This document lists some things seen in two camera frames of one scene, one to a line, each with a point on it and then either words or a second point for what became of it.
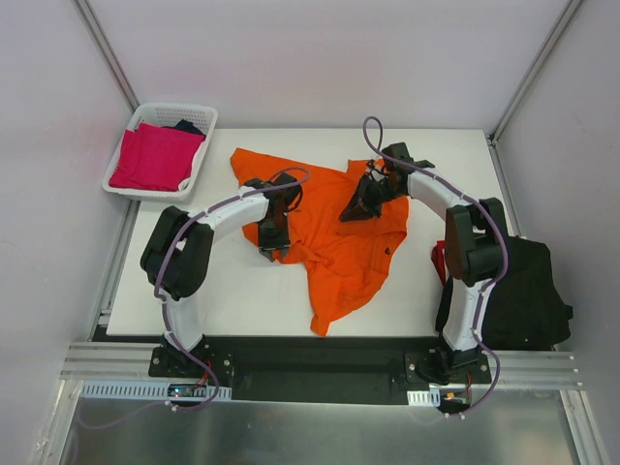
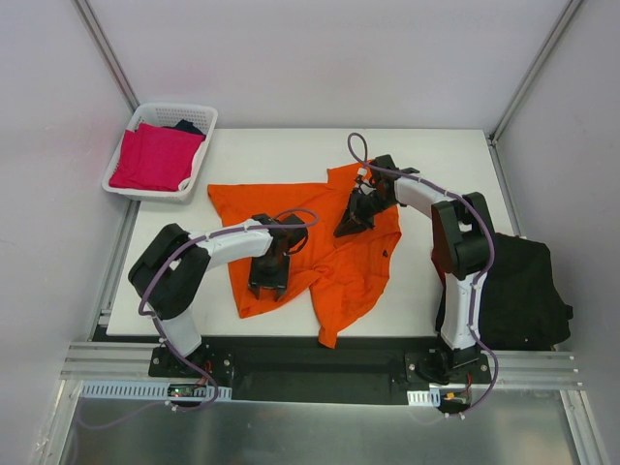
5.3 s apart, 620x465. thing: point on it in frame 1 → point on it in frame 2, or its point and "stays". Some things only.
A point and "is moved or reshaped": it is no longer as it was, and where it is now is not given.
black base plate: x=414 y=370 stays
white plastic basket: x=163 y=113 stays
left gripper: x=273 y=242 → x=267 y=279
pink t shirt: x=155 y=158 stays
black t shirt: x=526 y=310 stays
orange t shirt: x=346 y=258 is moved or reshaped
